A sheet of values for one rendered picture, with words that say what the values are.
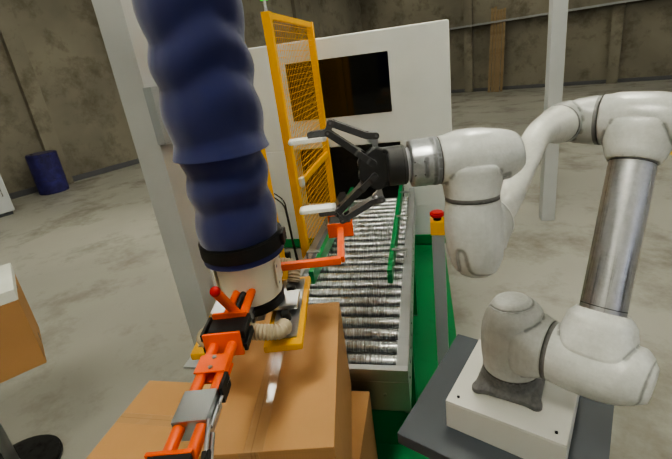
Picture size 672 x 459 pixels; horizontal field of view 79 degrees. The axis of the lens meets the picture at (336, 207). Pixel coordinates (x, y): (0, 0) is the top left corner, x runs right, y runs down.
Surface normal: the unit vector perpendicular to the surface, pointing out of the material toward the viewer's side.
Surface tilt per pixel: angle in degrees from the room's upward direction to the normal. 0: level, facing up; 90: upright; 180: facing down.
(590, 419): 0
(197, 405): 0
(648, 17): 90
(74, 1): 90
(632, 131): 67
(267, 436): 0
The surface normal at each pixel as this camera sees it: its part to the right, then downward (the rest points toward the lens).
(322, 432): -0.12, -0.93
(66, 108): 0.80, 0.11
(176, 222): -0.18, 0.36
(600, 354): -0.61, -0.24
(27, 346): 0.64, 0.18
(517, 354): -0.66, 0.28
